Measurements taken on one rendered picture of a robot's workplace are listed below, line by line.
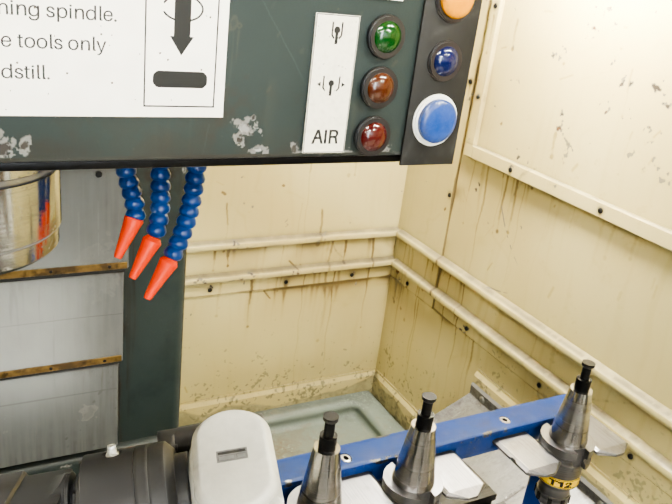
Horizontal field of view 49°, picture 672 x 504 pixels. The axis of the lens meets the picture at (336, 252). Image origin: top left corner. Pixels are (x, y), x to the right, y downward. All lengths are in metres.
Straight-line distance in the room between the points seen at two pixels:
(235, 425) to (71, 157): 0.28
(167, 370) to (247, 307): 0.47
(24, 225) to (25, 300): 0.59
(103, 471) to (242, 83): 0.34
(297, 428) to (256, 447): 1.34
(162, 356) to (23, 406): 0.23
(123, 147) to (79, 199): 0.68
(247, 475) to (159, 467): 0.08
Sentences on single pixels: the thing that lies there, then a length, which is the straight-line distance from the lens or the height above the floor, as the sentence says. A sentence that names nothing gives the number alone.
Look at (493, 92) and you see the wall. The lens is 1.57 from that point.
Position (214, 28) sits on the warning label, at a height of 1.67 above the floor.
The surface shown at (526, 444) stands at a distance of 0.92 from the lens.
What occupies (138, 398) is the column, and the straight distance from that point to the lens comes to 1.35.
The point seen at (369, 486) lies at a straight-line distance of 0.80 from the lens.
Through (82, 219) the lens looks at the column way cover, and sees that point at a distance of 1.13.
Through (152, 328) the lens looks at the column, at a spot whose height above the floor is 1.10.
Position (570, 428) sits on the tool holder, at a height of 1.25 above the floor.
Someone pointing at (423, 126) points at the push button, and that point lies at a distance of 0.51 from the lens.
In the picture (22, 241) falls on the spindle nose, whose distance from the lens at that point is 0.59.
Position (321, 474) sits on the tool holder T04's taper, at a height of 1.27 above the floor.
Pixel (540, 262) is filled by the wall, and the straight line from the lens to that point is 1.48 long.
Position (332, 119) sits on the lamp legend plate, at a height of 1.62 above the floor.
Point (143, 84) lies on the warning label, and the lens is 0.43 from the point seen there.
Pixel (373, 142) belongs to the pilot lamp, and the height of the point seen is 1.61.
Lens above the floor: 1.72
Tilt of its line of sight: 22 degrees down
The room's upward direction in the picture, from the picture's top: 7 degrees clockwise
